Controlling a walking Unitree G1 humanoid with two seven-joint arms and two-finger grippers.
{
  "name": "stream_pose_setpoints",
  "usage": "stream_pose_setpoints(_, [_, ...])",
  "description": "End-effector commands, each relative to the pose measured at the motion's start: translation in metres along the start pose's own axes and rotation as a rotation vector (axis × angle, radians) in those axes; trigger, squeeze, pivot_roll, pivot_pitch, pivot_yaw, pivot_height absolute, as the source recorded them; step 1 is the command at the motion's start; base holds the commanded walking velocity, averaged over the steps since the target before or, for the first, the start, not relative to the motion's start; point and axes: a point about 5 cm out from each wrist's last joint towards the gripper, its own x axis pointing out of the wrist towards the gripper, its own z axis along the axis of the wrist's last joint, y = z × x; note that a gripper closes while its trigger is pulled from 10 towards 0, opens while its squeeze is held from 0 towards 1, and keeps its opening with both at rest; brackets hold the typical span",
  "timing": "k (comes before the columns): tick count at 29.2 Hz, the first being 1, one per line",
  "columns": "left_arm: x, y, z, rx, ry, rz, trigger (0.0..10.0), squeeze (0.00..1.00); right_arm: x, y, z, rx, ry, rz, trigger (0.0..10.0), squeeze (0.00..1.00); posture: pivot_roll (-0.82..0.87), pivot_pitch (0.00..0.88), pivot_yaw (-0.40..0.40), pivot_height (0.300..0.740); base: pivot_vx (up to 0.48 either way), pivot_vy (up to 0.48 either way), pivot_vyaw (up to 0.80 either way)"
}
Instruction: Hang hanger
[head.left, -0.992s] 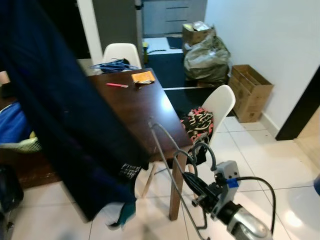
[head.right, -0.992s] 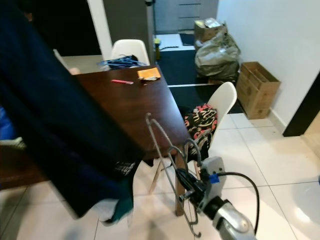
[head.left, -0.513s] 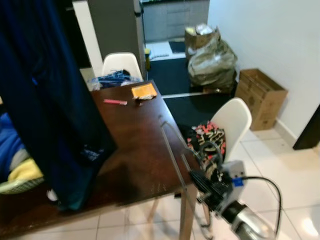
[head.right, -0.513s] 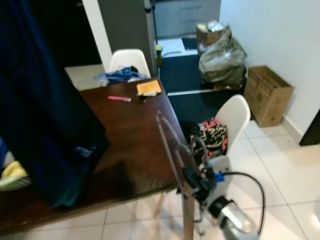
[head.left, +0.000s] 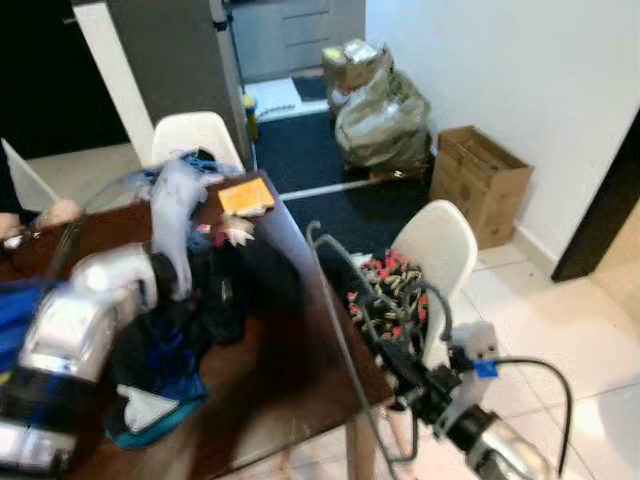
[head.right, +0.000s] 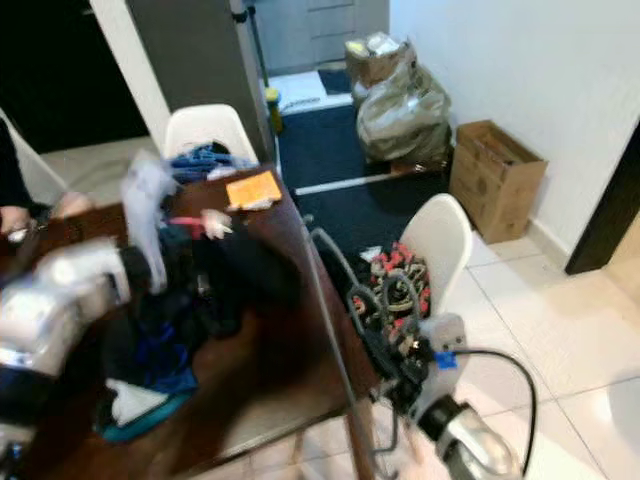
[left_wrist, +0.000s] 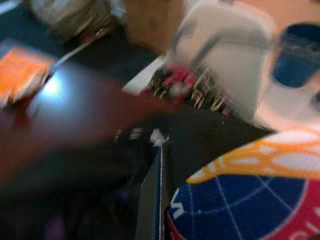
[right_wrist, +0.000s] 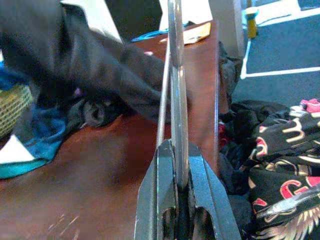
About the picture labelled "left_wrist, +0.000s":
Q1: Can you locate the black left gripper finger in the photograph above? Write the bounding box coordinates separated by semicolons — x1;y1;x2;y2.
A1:
136;147;171;240

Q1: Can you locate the blue orange printed fabric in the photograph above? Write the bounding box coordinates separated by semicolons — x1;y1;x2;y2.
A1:
166;127;320;240

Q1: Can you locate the beige fabric bag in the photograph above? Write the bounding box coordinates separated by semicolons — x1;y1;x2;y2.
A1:
167;4;276;121

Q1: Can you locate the orange flat packet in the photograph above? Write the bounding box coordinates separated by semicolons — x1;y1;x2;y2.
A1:
0;46;56;107

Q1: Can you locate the blue bucket white handle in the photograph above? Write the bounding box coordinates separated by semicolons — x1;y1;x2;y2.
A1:
271;22;320;89

